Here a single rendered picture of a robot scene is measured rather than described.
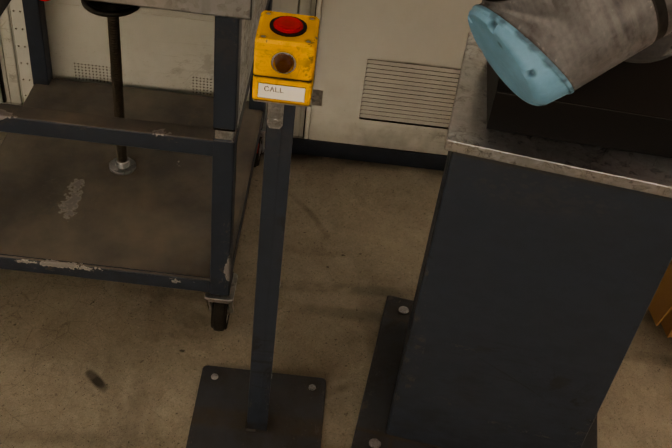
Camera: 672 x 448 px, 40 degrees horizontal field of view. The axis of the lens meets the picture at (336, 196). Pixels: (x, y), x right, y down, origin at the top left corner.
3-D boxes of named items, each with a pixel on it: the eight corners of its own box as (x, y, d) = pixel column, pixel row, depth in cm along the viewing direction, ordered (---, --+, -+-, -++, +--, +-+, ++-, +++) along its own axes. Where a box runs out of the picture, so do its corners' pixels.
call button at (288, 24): (301, 43, 121) (302, 32, 120) (271, 39, 121) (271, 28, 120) (303, 27, 124) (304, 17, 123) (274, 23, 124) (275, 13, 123)
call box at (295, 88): (309, 109, 125) (316, 45, 119) (251, 102, 125) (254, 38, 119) (314, 76, 132) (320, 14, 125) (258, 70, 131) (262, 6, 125)
